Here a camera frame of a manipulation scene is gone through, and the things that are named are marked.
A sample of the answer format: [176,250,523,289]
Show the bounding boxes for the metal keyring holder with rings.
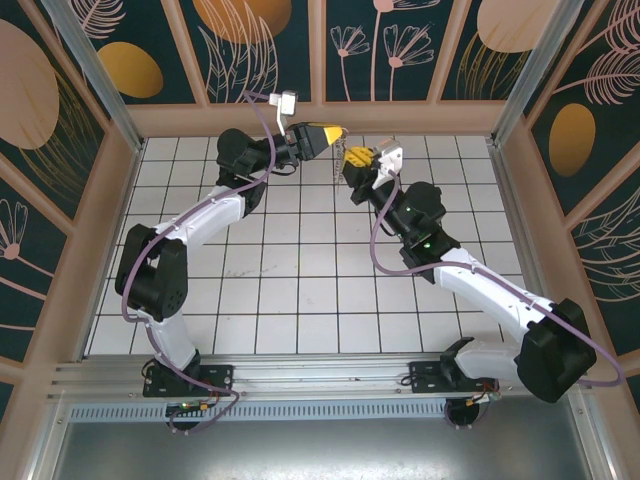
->
[333,137,352,197]

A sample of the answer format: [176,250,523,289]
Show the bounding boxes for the grey metal sheet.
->
[29,418,619,480]

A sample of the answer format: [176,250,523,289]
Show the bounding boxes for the left small circuit board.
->
[164,399,212,417]

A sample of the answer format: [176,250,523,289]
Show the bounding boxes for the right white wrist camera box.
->
[370,139,405,190]

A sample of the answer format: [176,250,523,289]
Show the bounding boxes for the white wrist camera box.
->
[268,90,301,134]
[370,139,405,190]

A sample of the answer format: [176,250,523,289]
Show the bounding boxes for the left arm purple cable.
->
[122,90,276,435]

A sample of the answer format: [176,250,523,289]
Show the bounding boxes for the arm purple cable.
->
[122,90,276,435]
[370,169,626,431]

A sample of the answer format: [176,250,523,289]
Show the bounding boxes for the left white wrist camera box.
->
[268,90,301,134]

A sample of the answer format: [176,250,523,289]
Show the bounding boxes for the aluminium side rail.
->
[487,138,571,357]

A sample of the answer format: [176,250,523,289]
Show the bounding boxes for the left aluminium corner post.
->
[42,0,147,154]

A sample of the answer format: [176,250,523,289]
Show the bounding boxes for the aluminium corner post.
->
[42,0,147,154]
[489,0,600,147]

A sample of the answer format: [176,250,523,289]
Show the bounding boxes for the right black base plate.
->
[408,359,501,399]

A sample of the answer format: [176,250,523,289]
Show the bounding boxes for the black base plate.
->
[143,364,236,399]
[408,359,501,399]

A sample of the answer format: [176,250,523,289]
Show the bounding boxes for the right aluminium corner post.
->
[489,0,600,147]

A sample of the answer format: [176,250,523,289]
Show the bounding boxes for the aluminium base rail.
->
[47,352,596,401]

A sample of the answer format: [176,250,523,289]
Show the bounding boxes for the slotted grey cable duct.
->
[67,402,581,422]

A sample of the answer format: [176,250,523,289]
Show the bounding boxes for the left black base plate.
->
[143,364,236,399]

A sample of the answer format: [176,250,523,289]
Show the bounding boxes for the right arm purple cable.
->
[370,169,626,431]

